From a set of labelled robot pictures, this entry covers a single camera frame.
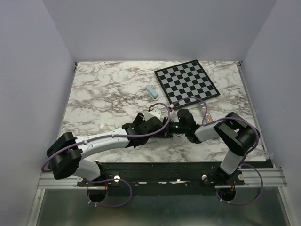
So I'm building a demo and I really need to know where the aluminium frame rail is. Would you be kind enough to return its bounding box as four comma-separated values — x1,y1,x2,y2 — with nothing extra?
38,168,287,190

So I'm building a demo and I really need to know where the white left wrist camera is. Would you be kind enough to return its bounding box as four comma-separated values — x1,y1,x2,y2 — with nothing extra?
144,107,162,121

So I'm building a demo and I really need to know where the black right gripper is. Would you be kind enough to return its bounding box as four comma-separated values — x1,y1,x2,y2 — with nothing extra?
154,117,187,138

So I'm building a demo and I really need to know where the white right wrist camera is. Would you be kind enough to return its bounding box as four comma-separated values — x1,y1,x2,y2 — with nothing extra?
169,104,177,121

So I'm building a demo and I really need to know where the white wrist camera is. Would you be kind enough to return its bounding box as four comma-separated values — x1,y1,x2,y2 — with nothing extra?
144,107,162,121
169,104,177,121

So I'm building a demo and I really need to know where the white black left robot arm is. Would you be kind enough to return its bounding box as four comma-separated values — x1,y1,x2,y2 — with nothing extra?
42,113,170,186

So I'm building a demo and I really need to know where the glitter filled clear tube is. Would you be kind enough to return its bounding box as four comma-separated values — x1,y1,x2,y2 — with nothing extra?
198,103,213,125

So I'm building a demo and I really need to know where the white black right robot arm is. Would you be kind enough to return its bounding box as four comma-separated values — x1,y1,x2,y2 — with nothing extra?
165,109,260,185

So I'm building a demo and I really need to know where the black grey chessboard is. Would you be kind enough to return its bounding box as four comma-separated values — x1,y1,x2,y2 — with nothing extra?
154,60,220,110

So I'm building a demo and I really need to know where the light blue mini stapler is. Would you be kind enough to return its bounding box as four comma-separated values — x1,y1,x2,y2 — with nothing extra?
145,85,158,100

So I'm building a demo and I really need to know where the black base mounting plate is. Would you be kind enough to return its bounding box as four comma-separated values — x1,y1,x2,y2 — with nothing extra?
48,162,276,197

